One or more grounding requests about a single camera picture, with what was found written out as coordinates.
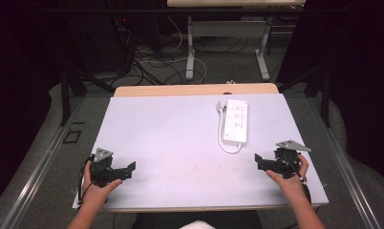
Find person's white shirt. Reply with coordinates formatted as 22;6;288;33
179;219;216;229

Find black metal stand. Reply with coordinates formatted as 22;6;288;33
277;65;332;129
59;66;117;127

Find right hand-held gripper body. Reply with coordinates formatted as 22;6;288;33
271;139;312;179

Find white table mat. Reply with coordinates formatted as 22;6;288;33
72;93;330;210

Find person's left hand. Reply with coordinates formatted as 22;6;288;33
81;159;123;205

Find white power strip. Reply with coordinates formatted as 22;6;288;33
223;98;249;144

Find aluminium floor rail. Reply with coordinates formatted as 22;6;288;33
308;94;384;229
0;96;86;229

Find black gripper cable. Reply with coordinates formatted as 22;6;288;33
280;155;309;186
77;156;96;205

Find tangle of floor cables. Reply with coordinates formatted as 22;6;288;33
115;17;250;87

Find person's right hand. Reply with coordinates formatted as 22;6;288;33
265;154;310;196

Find white power plug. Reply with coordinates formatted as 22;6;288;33
215;100;228;114

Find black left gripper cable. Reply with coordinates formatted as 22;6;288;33
77;156;96;205

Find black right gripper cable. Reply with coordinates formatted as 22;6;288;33
280;155;309;186

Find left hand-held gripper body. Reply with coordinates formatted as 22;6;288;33
90;147;125;189

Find white metal-frame desk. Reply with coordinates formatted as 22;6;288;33
166;0;307;82

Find person's dark trousers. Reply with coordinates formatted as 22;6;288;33
131;209;265;229

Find white power strip cable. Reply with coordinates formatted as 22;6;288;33
217;109;244;155

